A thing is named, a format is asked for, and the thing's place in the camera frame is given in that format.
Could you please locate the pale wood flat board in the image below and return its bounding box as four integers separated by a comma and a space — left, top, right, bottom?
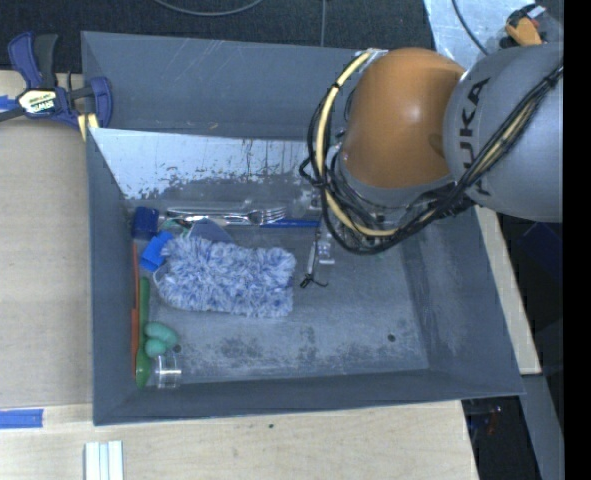
0, 121, 95, 410

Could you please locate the teal green toy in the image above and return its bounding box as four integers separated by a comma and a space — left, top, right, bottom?
143, 321, 180, 360

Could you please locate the clear plastic ring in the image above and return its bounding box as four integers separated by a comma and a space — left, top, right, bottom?
151, 352, 184, 390

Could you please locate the orange stick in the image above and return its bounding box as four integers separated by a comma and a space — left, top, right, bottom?
130, 241, 142, 380

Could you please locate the dark blue cup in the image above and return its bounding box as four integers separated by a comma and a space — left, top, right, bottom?
130, 206, 161, 240

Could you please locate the grey-blue flat piece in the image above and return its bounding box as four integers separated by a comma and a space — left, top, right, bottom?
188, 217, 236, 245

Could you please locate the clear glass thing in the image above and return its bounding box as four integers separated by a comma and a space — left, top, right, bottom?
288, 191, 323, 221

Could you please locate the blue and white fluffy duster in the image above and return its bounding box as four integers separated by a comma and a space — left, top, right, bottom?
152, 235, 298, 320

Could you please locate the blue plastic clip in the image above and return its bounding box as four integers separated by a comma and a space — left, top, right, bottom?
139, 229, 175, 273

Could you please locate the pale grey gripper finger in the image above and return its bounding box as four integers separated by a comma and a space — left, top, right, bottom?
316, 236, 337, 267

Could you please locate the grey metal bin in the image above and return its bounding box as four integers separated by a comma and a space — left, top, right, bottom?
79, 30, 527, 427

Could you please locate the silver metal fork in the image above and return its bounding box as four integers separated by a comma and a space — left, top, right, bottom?
166, 205, 290, 225

